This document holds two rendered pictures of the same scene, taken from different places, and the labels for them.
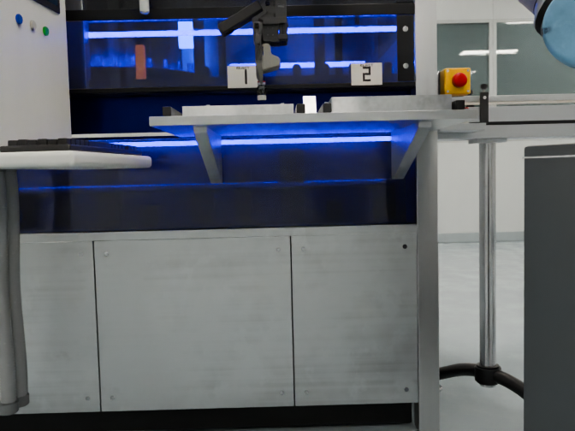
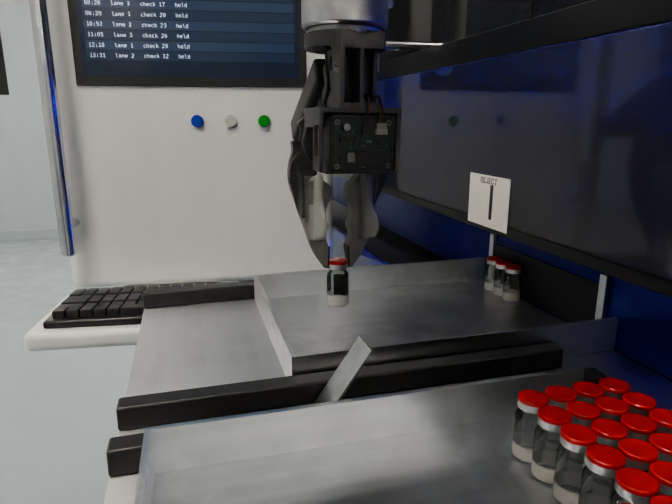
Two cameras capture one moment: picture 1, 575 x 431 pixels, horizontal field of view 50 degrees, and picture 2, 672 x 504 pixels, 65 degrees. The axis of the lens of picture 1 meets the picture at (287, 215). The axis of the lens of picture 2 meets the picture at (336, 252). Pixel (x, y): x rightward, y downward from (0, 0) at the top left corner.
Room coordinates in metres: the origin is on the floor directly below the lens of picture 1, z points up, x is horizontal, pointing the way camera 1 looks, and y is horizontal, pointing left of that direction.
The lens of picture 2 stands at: (1.40, -0.43, 1.11)
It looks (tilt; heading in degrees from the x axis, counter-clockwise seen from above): 14 degrees down; 75
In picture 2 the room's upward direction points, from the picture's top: straight up
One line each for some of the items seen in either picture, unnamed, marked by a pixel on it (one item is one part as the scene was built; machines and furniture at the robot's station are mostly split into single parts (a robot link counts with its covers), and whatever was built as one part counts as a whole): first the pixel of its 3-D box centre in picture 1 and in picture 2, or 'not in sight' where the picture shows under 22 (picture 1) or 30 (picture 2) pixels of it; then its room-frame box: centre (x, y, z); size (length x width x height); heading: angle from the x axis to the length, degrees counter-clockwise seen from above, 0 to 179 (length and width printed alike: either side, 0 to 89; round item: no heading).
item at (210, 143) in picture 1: (210, 158); not in sight; (1.56, 0.19, 0.80); 0.34 x 0.03 x 0.13; 1
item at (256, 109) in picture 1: (242, 119); (412, 307); (1.64, 0.11, 0.90); 0.34 x 0.26 x 0.04; 1
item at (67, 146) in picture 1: (80, 149); (184, 300); (1.37, 0.45, 0.82); 0.40 x 0.14 x 0.02; 174
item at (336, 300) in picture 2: (261, 91); (337, 283); (1.53, 0.06, 0.95); 0.02 x 0.02 x 0.04
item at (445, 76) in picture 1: (453, 82); not in sight; (1.76, -0.48, 1.00); 0.08 x 0.07 x 0.07; 1
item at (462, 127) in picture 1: (455, 128); not in sight; (1.81, -0.49, 0.87); 0.14 x 0.13 x 0.02; 1
